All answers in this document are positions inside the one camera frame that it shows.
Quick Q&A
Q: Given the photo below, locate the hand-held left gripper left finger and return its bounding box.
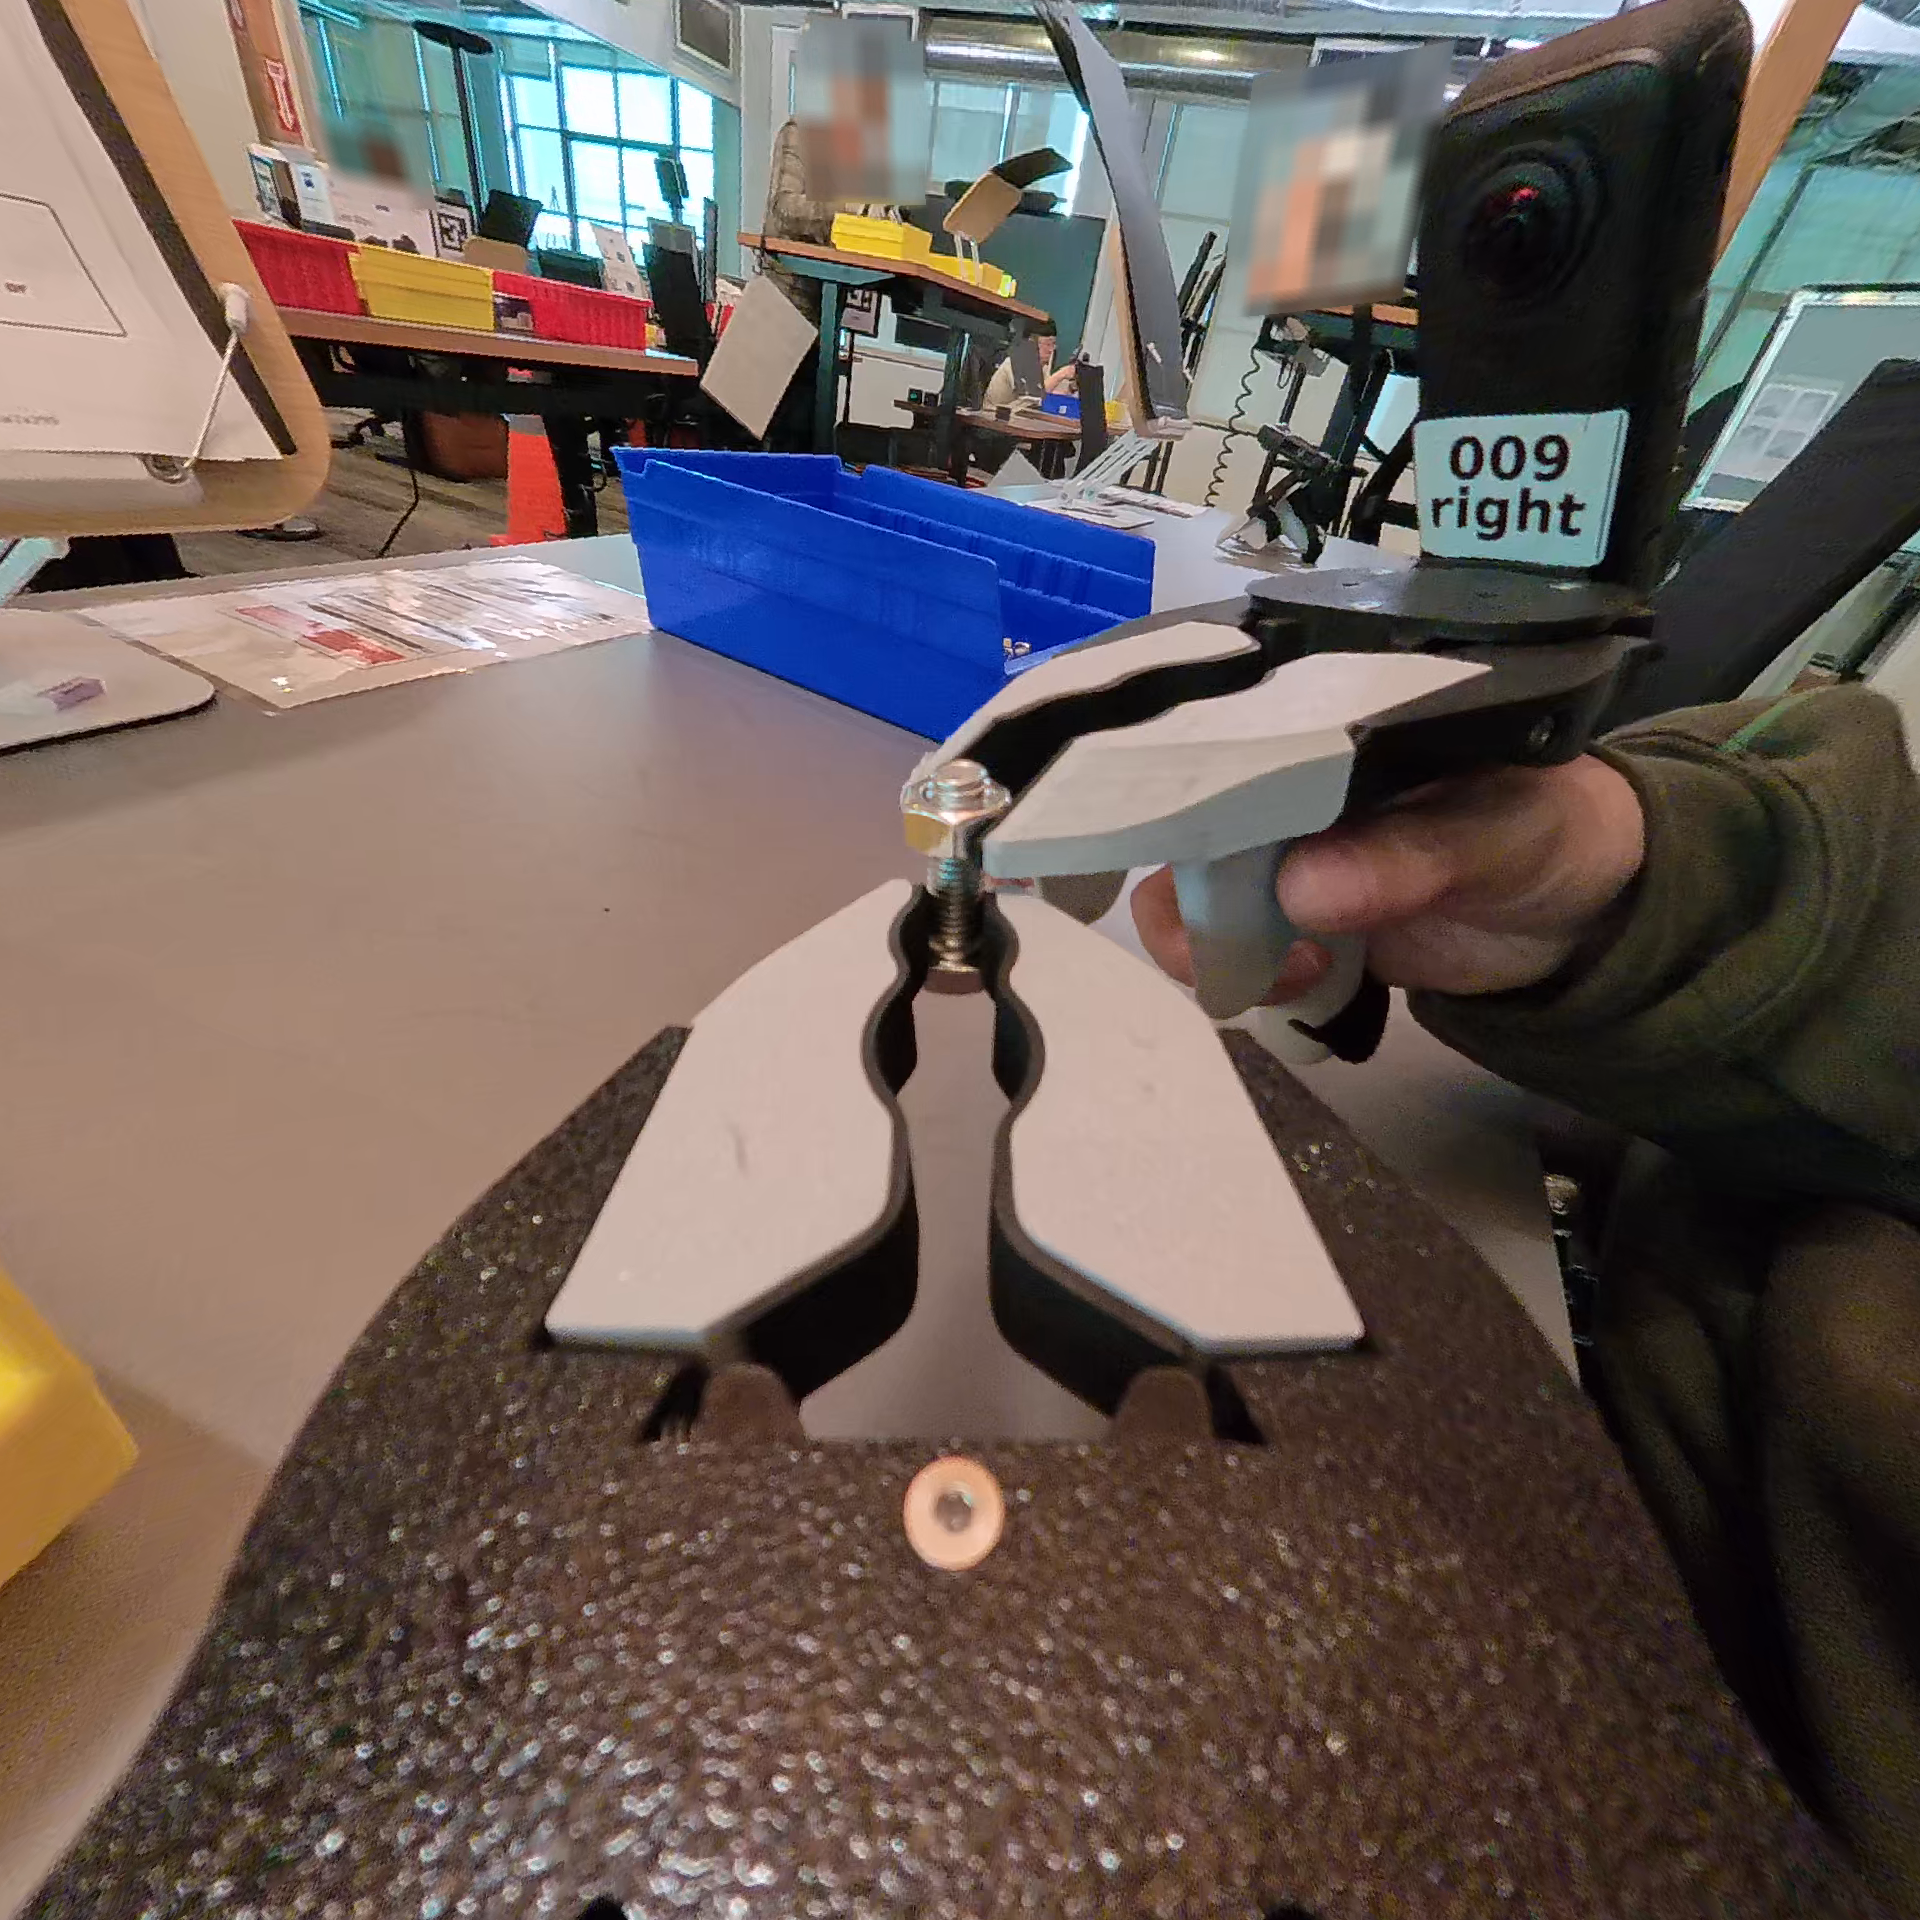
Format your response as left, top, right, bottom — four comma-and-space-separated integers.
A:
543, 883, 924, 1404

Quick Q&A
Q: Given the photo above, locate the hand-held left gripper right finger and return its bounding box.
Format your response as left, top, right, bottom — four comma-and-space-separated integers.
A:
990, 884, 1366, 1413

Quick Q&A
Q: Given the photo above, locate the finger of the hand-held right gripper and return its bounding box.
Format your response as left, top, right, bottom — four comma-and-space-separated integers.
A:
932, 620, 1264, 811
982, 649, 1495, 883

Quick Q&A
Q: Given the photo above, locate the steel hex nut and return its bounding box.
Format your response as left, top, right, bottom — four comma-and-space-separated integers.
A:
901, 766, 1014, 860

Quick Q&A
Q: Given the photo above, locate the steel bolt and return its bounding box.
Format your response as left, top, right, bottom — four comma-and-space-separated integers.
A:
920, 762, 1002, 994

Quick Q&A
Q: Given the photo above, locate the person's right forearm green sleeve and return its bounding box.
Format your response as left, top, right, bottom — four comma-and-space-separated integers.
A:
1410, 682, 1920, 1203

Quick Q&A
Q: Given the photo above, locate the grey desk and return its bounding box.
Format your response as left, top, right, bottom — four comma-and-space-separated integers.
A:
0, 504, 1583, 1893

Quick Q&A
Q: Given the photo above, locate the wooden standing desk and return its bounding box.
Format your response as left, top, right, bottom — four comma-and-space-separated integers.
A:
737, 230, 1050, 483

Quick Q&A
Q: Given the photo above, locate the person's right hand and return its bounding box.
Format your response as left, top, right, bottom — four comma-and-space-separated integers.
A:
1130, 747, 1653, 1000

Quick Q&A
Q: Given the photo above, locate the blue plastic bin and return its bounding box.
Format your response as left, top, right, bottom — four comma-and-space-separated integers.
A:
613, 445, 1157, 740

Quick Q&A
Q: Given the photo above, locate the black panel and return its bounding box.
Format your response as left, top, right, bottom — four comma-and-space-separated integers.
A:
1650, 360, 1920, 707

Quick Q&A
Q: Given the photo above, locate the long black tilted board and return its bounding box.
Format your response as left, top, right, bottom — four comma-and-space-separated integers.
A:
1036, 0, 1192, 430

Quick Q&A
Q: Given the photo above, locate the grey hanging panel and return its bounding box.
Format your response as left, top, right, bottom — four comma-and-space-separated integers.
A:
696, 277, 818, 437

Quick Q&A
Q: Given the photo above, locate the tan tilted board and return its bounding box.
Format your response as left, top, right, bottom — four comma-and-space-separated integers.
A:
942, 147, 1073, 242

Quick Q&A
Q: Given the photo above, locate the orange traffic cone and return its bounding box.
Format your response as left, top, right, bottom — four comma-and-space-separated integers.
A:
502, 420, 570, 544

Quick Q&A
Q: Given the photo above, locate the laminated instruction sheet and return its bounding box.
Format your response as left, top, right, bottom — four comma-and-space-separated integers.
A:
82, 556, 649, 712

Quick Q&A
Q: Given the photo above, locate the red plastic bin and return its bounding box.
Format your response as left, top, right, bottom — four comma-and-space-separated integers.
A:
492, 269, 649, 347
230, 219, 361, 318

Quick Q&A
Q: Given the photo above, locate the person's green jacket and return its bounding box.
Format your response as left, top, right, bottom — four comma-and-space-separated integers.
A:
1590, 1140, 1920, 1893

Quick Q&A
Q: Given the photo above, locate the wooden background table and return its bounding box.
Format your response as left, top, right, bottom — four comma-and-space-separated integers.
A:
276, 306, 706, 536

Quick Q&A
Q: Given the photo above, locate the large yellow plastic bin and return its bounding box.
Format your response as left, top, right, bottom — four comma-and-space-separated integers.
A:
0, 1266, 138, 1585

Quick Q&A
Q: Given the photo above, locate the white rounded board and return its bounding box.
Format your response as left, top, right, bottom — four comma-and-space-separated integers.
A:
0, 609, 217, 753

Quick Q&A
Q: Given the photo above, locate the wooden board stand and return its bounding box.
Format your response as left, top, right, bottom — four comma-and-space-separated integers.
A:
0, 0, 332, 537

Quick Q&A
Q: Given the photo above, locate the framed wall poster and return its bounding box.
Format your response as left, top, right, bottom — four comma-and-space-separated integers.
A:
1687, 288, 1920, 512

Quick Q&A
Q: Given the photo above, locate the white cord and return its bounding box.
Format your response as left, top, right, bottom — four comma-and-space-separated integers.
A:
151, 281, 253, 483

